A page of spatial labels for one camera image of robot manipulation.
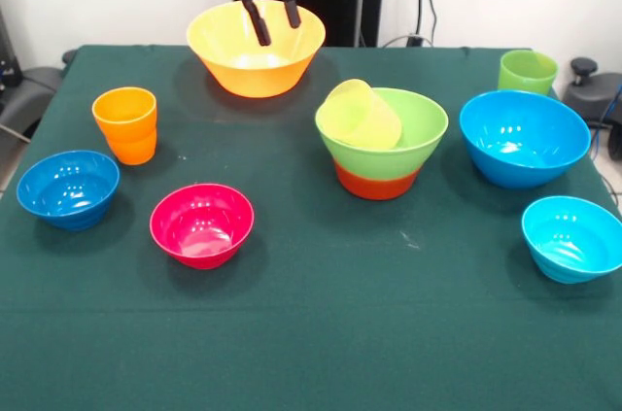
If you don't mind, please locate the dark green tablecloth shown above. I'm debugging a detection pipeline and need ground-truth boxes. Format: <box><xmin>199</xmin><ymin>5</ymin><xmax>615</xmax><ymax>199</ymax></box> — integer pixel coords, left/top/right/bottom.
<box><xmin>0</xmin><ymin>44</ymin><xmax>622</xmax><ymax>411</ymax></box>

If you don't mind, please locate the large yellow-orange bowl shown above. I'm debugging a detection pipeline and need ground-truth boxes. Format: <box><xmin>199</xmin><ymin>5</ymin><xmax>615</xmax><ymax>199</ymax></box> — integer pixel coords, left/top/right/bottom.
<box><xmin>186</xmin><ymin>0</ymin><xmax>328</xmax><ymax>99</ymax></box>

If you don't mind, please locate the pink bowl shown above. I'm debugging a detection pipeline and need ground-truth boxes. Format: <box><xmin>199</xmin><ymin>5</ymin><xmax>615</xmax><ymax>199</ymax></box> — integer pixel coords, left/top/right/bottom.
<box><xmin>149</xmin><ymin>183</ymin><xmax>256</xmax><ymax>270</ymax></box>

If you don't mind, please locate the small light blue bowl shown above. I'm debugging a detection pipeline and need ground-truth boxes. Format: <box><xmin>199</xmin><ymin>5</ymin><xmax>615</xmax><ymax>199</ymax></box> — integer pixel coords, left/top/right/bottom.
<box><xmin>521</xmin><ymin>194</ymin><xmax>622</xmax><ymax>286</ymax></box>

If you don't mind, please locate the yellow cup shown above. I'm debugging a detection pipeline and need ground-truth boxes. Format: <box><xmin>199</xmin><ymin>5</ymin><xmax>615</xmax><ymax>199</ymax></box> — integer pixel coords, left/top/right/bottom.
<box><xmin>320</xmin><ymin>78</ymin><xmax>403</xmax><ymax>150</ymax></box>

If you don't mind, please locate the large blue bowl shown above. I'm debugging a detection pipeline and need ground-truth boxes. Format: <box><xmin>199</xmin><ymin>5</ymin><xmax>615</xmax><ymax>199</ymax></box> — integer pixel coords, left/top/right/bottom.
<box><xmin>459</xmin><ymin>89</ymin><xmax>593</xmax><ymax>190</ymax></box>

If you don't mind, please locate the red-orange bowl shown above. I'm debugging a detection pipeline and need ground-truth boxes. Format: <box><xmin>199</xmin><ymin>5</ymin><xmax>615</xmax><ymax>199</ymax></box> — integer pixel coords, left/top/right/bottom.
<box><xmin>333</xmin><ymin>160</ymin><xmax>421</xmax><ymax>202</ymax></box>

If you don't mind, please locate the green cup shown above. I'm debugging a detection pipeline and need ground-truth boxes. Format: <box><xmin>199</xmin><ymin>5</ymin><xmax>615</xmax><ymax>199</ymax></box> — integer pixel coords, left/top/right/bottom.
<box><xmin>497</xmin><ymin>49</ymin><xmax>560</xmax><ymax>96</ymax></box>

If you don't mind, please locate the grey chair base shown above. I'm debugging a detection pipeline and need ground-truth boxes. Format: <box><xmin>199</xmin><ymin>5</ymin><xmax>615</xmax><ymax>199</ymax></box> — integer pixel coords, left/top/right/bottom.
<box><xmin>0</xmin><ymin>65</ymin><xmax>65</xmax><ymax>140</ymax></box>

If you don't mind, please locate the green bowl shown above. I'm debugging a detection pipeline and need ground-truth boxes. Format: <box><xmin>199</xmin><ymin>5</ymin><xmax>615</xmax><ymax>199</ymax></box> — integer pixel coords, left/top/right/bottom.
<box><xmin>314</xmin><ymin>86</ymin><xmax>450</xmax><ymax>182</ymax></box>

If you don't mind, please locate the black chair base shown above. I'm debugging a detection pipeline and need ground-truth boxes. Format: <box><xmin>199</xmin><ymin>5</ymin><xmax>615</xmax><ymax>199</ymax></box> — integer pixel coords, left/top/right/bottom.
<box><xmin>562</xmin><ymin>56</ymin><xmax>622</xmax><ymax>162</ymax></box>

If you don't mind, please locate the small dark blue bowl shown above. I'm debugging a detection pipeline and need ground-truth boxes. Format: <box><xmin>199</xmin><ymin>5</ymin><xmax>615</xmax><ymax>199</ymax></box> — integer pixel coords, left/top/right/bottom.
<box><xmin>16</xmin><ymin>149</ymin><xmax>121</xmax><ymax>232</ymax></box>

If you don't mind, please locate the orange cup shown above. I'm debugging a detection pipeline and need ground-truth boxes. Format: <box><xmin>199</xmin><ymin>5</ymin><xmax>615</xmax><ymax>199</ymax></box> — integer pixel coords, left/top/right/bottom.
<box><xmin>91</xmin><ymin>86</ymin><xmax>158</xmax><ymax>167</ymax></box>

